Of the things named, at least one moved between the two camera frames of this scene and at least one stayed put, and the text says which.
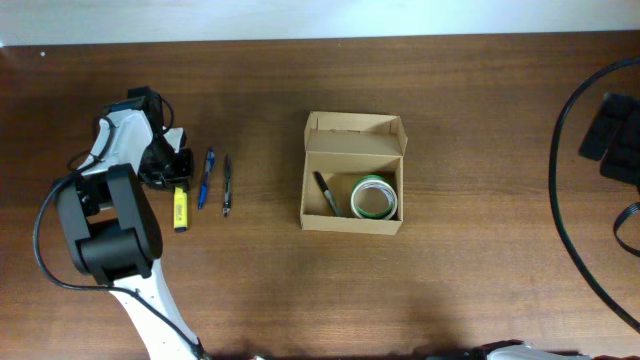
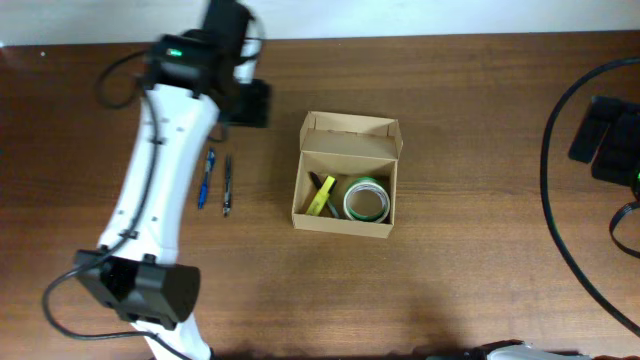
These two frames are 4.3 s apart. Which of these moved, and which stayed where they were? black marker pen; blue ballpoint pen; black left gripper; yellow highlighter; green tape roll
Moved: green tape roll; yellow highlighter; black left gripper
Stayed: black marker pen; blue ballpoint pen
